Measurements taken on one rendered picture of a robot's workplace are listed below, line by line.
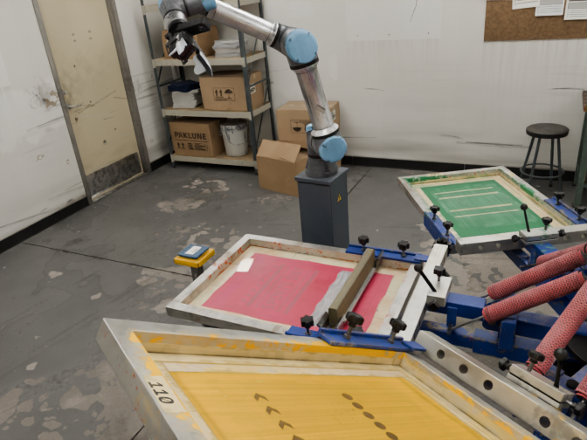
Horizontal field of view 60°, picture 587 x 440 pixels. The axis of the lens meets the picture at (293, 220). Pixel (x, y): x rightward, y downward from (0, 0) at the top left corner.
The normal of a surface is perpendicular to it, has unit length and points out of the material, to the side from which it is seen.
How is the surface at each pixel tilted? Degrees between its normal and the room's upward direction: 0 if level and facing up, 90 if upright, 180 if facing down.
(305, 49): 83
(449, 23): 90
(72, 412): 0
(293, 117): 89
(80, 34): 90
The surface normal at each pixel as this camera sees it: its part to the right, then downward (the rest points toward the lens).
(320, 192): -0.51, 0.41
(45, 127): 0.90, 0.11
